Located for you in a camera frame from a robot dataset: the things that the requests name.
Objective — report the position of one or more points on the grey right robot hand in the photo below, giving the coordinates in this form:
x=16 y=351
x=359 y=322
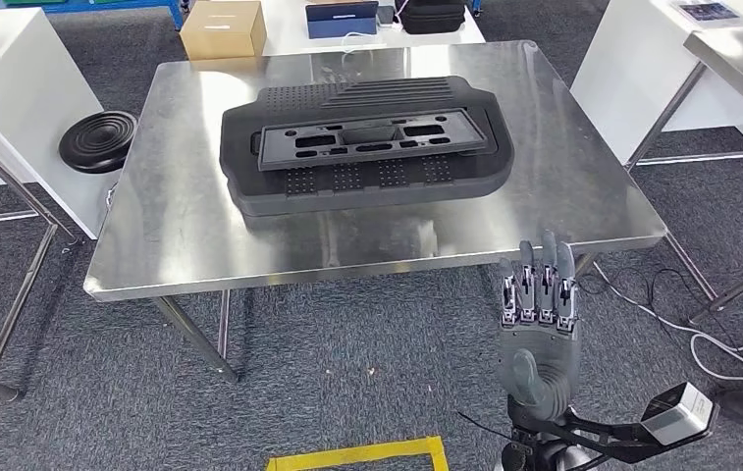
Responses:
x=540 y=364

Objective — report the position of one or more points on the black plastic panel part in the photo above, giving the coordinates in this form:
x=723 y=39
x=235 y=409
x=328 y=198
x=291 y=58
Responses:
x=468 y=133

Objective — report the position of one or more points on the yellow floor tape square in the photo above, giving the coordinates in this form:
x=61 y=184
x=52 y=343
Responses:
x=358 y=454

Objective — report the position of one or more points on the black plastic engine cover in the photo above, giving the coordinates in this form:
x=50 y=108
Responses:
x=241 y=169

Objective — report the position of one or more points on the black carry case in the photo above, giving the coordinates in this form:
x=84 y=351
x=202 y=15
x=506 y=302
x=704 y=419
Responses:
x=433 y=16

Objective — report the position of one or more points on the black phone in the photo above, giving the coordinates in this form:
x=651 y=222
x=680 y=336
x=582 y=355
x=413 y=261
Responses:
x=385 y=14

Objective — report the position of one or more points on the flat tablet screen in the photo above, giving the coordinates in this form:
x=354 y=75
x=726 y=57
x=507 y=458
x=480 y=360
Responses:
x=706 y=12

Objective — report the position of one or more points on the blue flat box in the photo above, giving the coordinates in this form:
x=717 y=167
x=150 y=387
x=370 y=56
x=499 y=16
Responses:
x=342 y=21

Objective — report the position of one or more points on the brown cardboard box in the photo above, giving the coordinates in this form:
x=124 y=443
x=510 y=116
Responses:
x=221 y=32

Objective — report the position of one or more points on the black round stool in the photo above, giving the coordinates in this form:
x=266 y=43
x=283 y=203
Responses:
x=98 y=142

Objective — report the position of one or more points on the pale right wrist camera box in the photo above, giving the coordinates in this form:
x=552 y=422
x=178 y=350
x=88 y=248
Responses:
x=676 y=413

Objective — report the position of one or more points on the blue metal frame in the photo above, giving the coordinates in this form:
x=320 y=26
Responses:
x=176 y=10

